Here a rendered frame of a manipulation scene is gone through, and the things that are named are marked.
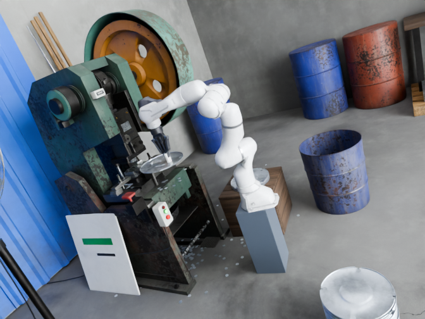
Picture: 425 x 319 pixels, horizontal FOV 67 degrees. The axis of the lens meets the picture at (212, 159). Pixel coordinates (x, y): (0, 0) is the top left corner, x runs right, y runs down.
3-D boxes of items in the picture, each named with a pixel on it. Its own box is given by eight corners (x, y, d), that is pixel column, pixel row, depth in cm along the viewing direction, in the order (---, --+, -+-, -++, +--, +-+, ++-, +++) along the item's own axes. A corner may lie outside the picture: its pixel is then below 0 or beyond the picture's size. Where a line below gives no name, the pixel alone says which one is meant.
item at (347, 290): (394, 270, 138) (394, 269, 137) (395, 328, 115) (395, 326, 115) (326, 265, 153) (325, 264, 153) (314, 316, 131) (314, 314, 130)
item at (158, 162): (181, 165, 190) (181, 164, 190) (136, 178, 193) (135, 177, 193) (184, 148, 217) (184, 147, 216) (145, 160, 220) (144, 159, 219)
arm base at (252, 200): (281, 191, 189) (274, 171, 184) (276, 209, 173) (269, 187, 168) (245, 196, 198) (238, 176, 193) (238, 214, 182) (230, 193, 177)
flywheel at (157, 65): (201, 112, 237) (178, 7, 207) (187, 123, 222) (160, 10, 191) (128, 115, 272) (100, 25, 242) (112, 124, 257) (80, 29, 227)
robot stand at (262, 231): (288, 252, 206) (270, 193, 191) (286, 273, 191) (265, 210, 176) (262, 254, 214) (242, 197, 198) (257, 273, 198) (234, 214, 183)
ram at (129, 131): (148, 145, 212) (130, 103, 202) (134, 155, 201) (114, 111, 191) (131, 148, 222) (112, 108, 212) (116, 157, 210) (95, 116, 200)
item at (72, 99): (95, 117, 184) (77, 79, 176) (80, 124, 175) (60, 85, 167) (72, 123, 196) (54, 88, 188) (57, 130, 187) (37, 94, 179)
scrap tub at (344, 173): (374, 183, 243) (364, 125, 227) (370, 216, 211) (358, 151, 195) (319, 186, 266) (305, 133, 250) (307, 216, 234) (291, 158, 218)
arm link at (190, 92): (202, 76, 148) (217, 62, 159) (176, 90, 160) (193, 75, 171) (223, 111, 155) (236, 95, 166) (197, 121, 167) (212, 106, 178)
